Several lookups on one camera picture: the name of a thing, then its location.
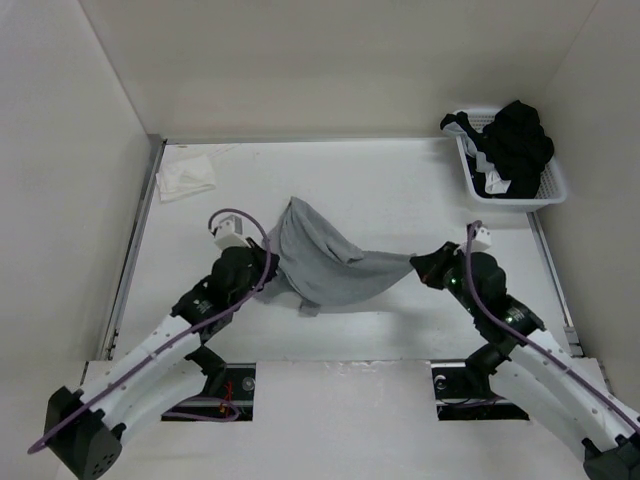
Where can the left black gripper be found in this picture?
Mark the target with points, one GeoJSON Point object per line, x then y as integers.
{"type": "Point", "coordinates": [261, 257]}

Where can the grey tank top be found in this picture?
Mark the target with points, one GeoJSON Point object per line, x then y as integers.
{"type": "Point", "coordinates": [322, 267]}

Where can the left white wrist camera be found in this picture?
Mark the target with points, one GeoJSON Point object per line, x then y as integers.
{"type": "Point", "coordinates": [228, 232]}

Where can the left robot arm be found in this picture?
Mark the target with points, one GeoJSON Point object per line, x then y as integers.
{"type": "Point", "coordinates": [87, 428]}

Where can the white cloth in basket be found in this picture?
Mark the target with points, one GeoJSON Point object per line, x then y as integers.
{"type": "Point", "coordinates": [491, 183]}

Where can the white plastic basket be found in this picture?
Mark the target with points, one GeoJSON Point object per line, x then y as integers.
{"type": "Point", "coordinates": [552, 191]}

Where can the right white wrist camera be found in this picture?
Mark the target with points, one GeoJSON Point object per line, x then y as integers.
{"type": "Point", "coordinates": [478, 238]}

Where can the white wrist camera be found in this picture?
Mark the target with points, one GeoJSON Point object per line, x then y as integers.
{"type": "Point", "coordinates": [228, 232]}
{"type": "Point", "coordinates": [478, 238]}

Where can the white folded tank top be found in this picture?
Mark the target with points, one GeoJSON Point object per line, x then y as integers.
{"type": "Point", "coordinates": [182, 178]}

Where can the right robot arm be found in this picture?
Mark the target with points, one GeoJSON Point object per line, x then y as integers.
{"type": "Point", "coordinates": [523, 363]}

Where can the black clothes pile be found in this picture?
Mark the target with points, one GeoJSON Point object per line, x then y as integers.
{"type": "Point", "coordinates": [515, 142]}

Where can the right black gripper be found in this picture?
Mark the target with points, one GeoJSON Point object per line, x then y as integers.
{"type": "Point", "coordinates": [428, 266]}

